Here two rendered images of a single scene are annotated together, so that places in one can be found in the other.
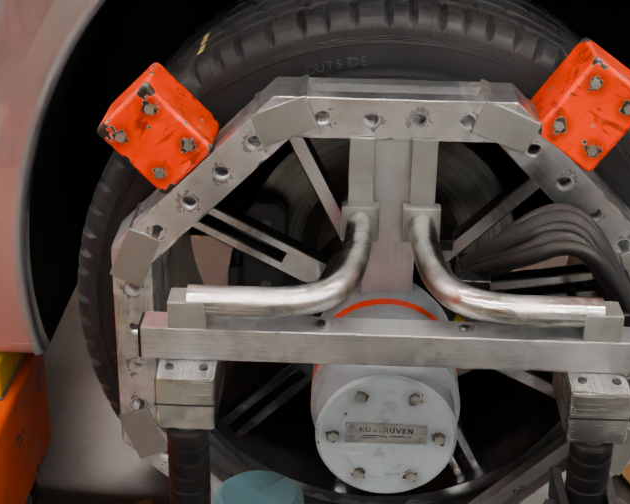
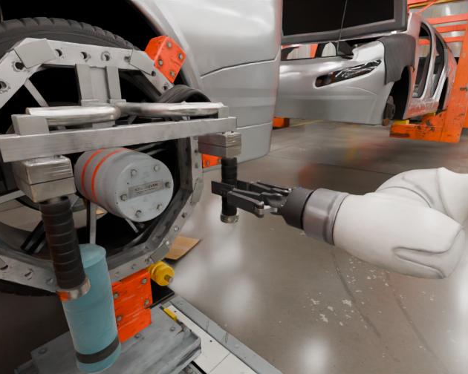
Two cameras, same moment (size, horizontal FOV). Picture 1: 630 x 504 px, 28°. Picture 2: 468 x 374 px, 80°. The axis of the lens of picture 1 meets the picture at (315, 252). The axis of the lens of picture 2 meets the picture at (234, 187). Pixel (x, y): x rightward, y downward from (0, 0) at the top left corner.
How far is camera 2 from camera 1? 0.70 m
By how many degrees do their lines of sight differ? 46
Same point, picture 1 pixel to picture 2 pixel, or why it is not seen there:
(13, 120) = not seen: outside the picture
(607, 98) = (173, 51)
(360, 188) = (86, 91)
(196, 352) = (46, 151)
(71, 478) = not seen: outside the picture
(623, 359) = (230, 125)
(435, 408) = (164, 170)
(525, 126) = (148, 61)
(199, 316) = (43, 124)
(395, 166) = (99, 81)
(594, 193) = not seen: hidden behind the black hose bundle
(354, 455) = (134, 204)
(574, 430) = (228, 152)
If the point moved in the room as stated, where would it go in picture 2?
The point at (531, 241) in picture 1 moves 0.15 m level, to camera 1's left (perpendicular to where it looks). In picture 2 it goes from (178, 93) to (110, 93)
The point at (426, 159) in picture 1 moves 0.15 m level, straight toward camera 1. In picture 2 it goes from (114, 76) to (148, 72)
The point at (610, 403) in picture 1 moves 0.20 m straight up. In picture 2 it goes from (236, 137) to (236, 32)
